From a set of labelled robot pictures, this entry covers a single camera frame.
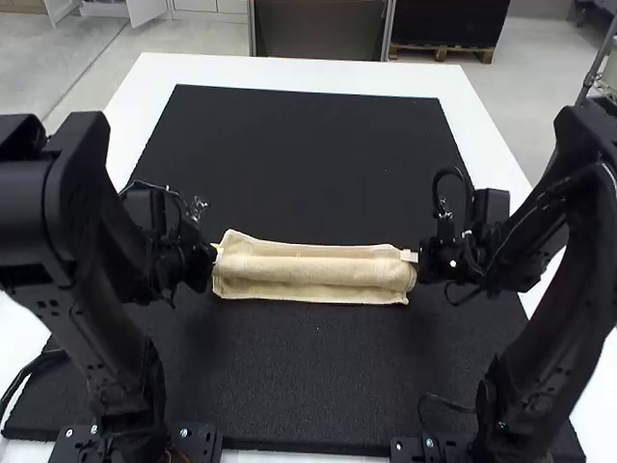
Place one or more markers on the grey cupboard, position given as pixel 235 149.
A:
pixel 318 29

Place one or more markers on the black crate stack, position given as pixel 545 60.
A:
pixel 448 21

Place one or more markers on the black mat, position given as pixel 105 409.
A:
pixel 299 169

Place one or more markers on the wooden pallet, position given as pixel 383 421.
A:
pixel 434 48

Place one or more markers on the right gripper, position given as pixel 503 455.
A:
pixel 448 260

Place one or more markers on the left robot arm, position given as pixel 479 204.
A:
pixel 72 217

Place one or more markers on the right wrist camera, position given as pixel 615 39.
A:
pixel 491 207

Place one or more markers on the white cabinet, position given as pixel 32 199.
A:
pixel 144 12

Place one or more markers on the pale towel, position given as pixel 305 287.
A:
pixel 313 275

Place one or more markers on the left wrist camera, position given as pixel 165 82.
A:
pixel 149 207

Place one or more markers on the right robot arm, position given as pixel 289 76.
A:
pixel 554 313

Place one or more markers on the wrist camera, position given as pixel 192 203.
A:
pixel 149 207
pixel 491 207

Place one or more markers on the grey metal stand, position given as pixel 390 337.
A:
pixel 595 62

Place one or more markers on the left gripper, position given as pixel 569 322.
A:
pixel 188 263

